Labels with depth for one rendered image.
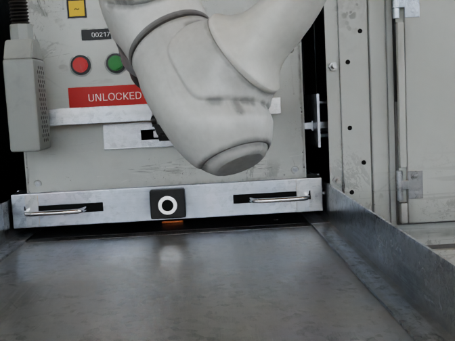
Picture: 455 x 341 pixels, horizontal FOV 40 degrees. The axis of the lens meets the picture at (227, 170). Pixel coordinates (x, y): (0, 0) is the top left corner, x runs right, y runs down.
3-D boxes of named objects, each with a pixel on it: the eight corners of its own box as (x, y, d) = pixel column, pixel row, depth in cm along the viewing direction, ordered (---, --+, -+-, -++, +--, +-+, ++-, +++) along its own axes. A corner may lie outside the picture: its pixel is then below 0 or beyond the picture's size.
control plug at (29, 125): (40, 151, 98) (31, 37, 96) (9, 153, 98) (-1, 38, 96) (53, 147, 106) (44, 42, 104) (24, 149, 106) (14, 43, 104)
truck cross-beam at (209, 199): (323, 211, 111) (321, 177, 110) (13, 229, 109) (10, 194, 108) (317, 206, 116) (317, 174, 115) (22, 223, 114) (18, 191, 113)
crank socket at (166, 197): (185, 218, 107) (184, 189, 107) (150, 220, 107) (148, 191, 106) (186, 215, 110) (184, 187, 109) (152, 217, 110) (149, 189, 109)
